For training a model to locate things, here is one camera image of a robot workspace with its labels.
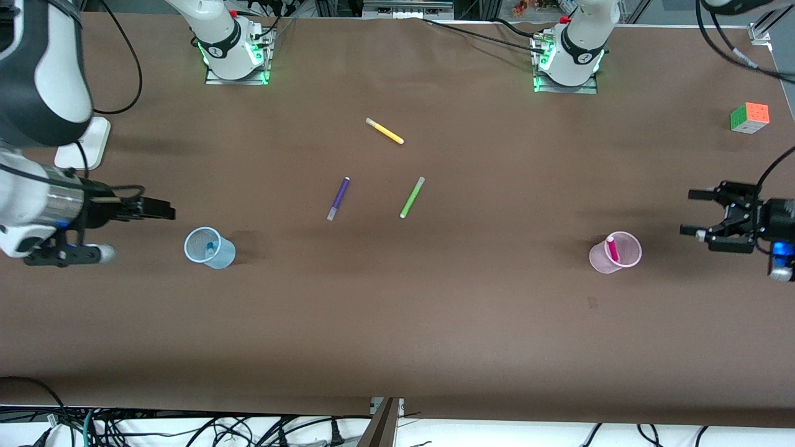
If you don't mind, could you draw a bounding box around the black cable across table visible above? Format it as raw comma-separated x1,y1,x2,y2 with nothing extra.
421,17,548,54

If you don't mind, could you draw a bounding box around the black floor cable loop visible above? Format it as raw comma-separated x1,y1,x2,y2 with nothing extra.
0,376,76,447

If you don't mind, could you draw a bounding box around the green highlighter marker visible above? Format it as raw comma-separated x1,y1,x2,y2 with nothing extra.
399,176,426,219

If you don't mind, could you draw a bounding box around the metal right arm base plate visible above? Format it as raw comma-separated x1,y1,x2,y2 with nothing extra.
204,26,275,86

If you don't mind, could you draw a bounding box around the blue translucent plastic cup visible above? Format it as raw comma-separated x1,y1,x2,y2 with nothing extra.
184,227,237,269

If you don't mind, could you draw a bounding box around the white rectangular box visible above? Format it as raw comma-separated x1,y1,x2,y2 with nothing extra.
54,116,111,171

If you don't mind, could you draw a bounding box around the black cable with plug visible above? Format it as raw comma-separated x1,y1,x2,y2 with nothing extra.
256,415,347,447

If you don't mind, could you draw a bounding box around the aluminium frame profile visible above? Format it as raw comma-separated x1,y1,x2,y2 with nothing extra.
748,9,775,45

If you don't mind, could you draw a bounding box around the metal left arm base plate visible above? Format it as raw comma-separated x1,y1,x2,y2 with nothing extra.
532,32,601,95

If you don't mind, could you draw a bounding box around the black cable with white label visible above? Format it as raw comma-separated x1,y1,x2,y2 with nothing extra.
694,0,795,85

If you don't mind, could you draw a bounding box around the pink translucent plastic cup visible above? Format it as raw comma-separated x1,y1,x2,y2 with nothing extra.
589,231,642,274

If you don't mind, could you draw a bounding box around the black looping arm cable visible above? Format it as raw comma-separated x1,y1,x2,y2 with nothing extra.
92,0,144,116

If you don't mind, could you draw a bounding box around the purple highlighter marker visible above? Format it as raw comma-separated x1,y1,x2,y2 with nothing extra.
327,177,351,222

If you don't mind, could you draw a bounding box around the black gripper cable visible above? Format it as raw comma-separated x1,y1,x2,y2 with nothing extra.
755,147,795,188

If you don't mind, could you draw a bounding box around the yellow highlighter marker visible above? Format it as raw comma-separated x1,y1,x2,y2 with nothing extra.
365,117,405,145

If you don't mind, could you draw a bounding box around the multicoloured puzzle cube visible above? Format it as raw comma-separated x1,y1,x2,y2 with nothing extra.
730,102,770,135

